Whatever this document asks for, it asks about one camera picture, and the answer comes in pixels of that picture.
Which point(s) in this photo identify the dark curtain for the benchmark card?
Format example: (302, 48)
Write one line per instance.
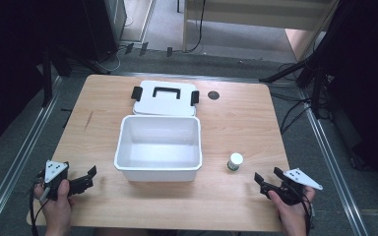
(367, 82)
(10, 65)

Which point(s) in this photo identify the small white bottle green label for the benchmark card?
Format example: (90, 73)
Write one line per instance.
(235, 161)

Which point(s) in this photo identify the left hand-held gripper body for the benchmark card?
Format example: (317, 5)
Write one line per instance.
(53, 172)

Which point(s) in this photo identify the metal floor rail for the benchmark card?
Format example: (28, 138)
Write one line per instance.
(334, 164)
(19, 157)

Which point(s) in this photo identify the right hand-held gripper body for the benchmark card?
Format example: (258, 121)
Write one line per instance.
(297, 183)

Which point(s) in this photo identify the black metal stand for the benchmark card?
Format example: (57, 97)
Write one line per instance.
(308, 69)
(47, 82)

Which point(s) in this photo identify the light wooden furniture frame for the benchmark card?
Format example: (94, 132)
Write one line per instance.
(259, 13)

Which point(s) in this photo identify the person's right hand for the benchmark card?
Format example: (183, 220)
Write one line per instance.
(292, 211)

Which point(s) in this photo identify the dark round table grommet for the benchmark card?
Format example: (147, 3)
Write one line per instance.
(213, 95)

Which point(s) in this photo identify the dark cabinet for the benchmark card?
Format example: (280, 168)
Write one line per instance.
(101, 29)

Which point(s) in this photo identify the person's left hand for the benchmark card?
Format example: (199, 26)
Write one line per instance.
(59, 206)

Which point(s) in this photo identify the white plastic storage box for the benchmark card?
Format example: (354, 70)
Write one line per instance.
(159, 149)

